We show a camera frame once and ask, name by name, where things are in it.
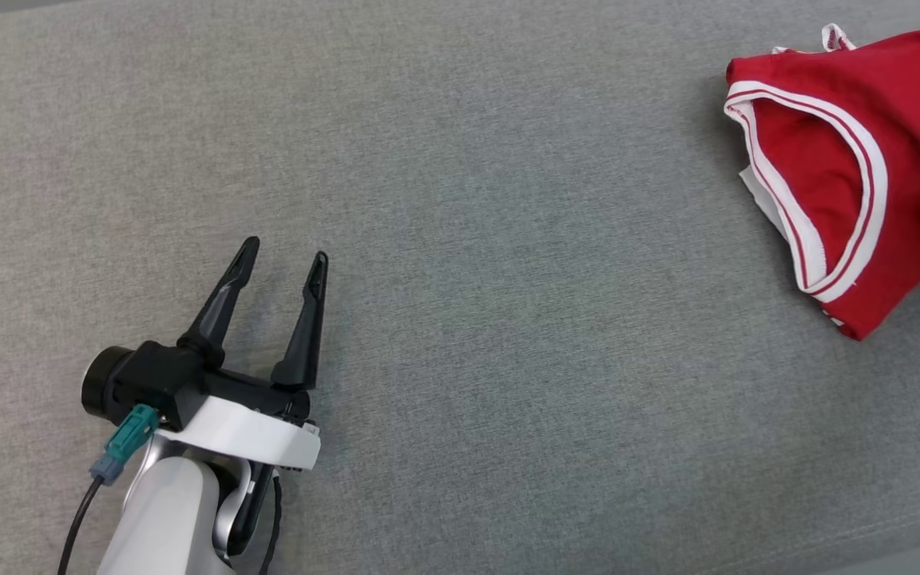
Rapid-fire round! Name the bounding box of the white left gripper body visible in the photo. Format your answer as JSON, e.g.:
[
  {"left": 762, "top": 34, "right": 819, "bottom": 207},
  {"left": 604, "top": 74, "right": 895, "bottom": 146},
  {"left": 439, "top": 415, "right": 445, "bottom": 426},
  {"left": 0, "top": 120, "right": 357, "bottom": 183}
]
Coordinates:
[{"left": 81, "top": 346, "right": 323, "bottom": 472}]

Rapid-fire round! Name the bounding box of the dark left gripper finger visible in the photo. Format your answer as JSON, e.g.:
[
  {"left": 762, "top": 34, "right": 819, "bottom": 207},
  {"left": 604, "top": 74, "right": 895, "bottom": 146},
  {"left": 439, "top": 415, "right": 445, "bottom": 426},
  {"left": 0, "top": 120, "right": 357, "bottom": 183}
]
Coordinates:
[
  {"left": 176, "top": 236, "right": 261, "bottom": 370},
  {"left": 271, "top": 251, "right": 330, "bottom": 392}
]

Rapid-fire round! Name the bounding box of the red basketball jersey white trim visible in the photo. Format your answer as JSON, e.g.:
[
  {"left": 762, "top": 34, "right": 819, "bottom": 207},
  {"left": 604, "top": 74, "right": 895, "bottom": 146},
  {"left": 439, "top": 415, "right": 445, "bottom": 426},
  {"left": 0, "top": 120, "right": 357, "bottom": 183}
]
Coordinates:
[{"left": 722, "top": 22, "right": 920, "bottom": 342}]

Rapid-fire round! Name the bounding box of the braided black left arm cable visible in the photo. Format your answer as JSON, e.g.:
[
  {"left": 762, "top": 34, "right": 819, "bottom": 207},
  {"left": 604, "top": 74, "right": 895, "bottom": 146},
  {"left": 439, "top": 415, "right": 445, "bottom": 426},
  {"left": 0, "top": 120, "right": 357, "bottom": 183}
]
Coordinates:
[{"left": 256, "top": 471, "right": 284, "bottom": 575}]

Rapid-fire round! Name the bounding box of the teal left camera connector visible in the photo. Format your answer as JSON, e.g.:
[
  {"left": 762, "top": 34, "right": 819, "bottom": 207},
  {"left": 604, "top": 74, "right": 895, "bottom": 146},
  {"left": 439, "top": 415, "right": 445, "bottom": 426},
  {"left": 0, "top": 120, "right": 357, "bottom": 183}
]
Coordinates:
[{"left": 90, "top": 404, "right": 160, "bottom": 486}]

